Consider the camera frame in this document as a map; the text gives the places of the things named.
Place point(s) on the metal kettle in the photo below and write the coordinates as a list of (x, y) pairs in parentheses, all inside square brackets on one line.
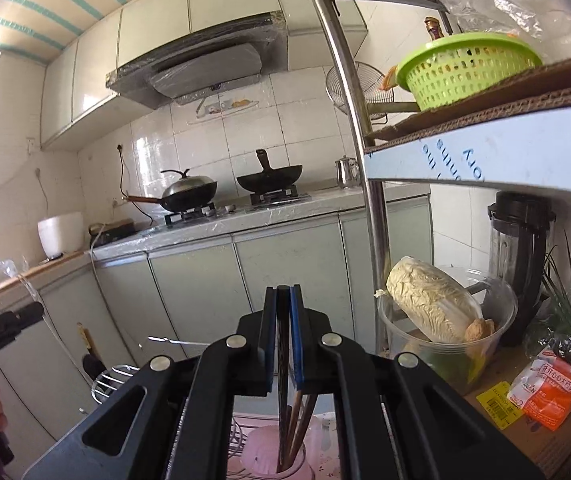
[(346, 172)]

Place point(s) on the pink plastic utensil cup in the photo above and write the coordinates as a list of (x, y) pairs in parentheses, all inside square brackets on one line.
[(260, 455)]

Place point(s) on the black blender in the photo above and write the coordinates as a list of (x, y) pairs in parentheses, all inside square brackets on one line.
[(520, 260)]

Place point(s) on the metal storage shelf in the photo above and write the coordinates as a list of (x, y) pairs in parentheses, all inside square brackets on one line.
[(490, 160)]

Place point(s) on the cardboard shelf liner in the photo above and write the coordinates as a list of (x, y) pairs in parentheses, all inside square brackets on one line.
[(490, 110), (540, 450)]

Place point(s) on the range hood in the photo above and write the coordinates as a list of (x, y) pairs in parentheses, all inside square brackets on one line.
[(200, 65)]

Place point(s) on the gas stove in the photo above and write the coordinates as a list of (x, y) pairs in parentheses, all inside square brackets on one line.
[(235, 205)]

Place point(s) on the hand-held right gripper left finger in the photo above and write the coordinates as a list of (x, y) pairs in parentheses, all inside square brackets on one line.
[(268, 340)]

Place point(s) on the white rice cooker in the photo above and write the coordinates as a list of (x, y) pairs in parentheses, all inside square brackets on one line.
[(60, 235)]

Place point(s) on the dark brown chopstick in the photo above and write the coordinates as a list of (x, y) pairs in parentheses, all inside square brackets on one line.
[(284, 410), (307, 410)]

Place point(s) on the green bell pepper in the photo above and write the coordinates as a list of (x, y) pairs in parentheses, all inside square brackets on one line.
[(450, 370)]

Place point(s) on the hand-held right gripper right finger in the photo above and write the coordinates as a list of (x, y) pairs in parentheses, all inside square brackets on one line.
[(296, 340)]

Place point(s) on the lower kitchen cabinets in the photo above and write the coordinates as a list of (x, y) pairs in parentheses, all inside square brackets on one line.
[(190, 285)]

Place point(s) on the kitchen cabinets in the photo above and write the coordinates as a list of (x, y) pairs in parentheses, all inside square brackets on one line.
[(165, 20), (190, 285)]

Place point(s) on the dark countertop appliance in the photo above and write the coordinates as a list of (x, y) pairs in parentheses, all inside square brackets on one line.
[(113, 232)]

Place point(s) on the black wok with lid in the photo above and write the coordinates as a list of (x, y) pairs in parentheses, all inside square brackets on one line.
[(188, 192)]

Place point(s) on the ginger root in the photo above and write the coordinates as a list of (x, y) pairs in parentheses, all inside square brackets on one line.
[(480, 330)]

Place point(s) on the green plastic basket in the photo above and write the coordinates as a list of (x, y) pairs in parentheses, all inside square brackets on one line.
[(465, 75)]

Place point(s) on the upper kitchen cabinets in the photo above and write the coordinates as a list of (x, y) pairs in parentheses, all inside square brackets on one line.
[(165, 20)]

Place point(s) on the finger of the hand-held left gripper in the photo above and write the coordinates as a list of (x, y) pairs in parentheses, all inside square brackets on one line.
[(18, 317)]

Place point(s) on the orange and white packet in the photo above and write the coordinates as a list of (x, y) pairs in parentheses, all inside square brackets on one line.
[(550, 390)]

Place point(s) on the napa cabbage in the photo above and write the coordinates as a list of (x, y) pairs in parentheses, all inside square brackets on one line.
[(430, 295)]

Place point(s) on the clear plastic container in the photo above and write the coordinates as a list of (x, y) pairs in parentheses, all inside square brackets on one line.
[(495, 305)]

